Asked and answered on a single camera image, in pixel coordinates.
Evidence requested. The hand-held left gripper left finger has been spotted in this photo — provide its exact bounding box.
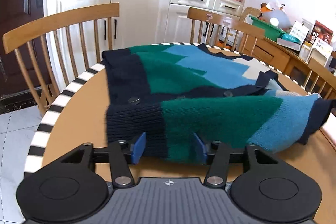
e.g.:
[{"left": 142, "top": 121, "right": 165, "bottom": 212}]
[{"left": 60, "top": 132, "right": 147, "bottom": 188}]

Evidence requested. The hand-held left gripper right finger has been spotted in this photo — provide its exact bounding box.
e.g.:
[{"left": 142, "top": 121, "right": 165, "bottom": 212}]
[{"left": 193, "top": 132, "right": 279, "bottom": 188}]

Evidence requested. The colour-block knit sweater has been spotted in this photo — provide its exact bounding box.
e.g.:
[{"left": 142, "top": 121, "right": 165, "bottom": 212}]
[{"left": 101, "top": 43, "right": 334, "bottom": 165}]

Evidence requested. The wooden sideboard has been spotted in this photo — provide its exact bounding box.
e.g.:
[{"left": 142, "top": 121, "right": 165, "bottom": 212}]
[{"left": 244, "top": 35, "right": 336, "bottom": 90}]

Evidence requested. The wooden spindle chair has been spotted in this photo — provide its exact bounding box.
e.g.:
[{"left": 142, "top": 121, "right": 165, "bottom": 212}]
[
  {"left": 306, "top": 56, "right": 336, "bottom": 100},
  {"left": 2, "top": 2, "right": 121, "bottom": 117},
  {"left": 187, "top": 7, "right": 265, "bottom": 56}
]

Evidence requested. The grey flat box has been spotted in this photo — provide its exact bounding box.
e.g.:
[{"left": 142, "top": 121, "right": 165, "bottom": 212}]
[{"left": 277, "top": 38, "right": 302, "bottom": 52}]

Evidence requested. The green plastic basket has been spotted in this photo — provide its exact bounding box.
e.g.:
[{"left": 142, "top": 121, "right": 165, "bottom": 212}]
[{"left": 249, "top": 15, "right": 292, "bottom": 42}]

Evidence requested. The white jar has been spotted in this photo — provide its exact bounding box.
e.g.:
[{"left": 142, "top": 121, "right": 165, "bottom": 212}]
[{"left": 299, "top": 43, "right": 312, "bottom": 62}]

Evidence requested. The white cabinet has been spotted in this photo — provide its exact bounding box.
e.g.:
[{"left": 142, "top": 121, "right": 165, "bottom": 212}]
[{"left": 43, "top": 0, "right": 255, "bottom": 98}]

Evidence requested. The teal packet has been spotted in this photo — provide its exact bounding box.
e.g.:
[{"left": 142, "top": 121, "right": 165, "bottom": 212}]
[{"left": 281, "top": 33, "right": 302, "bottom": 44}]

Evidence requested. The white desk calendar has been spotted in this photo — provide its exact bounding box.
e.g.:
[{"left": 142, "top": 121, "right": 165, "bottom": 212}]
[{"left": 289, "top": 20, "right": 310, "bottom": 42}]

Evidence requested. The white yellow box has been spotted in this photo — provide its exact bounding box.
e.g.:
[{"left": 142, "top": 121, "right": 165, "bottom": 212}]
[{"left": 310, "top": 42, "right": 334, "bottom": 67}]

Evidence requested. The orange white plush toy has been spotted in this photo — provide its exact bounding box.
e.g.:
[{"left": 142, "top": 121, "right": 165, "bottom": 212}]
[{"left": 259, "top": 0, "right": 286, "bottom": 26}]

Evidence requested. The dark red printed box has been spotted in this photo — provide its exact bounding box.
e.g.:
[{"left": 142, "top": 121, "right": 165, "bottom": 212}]
[{"left": 308, "top": 20, "right": 335, "bottom": 46}]

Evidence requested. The dark wooden door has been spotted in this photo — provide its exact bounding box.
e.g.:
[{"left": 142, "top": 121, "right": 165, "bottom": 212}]
[{"left": 0, "top": 0, "right": 53, "bottom": 98}]

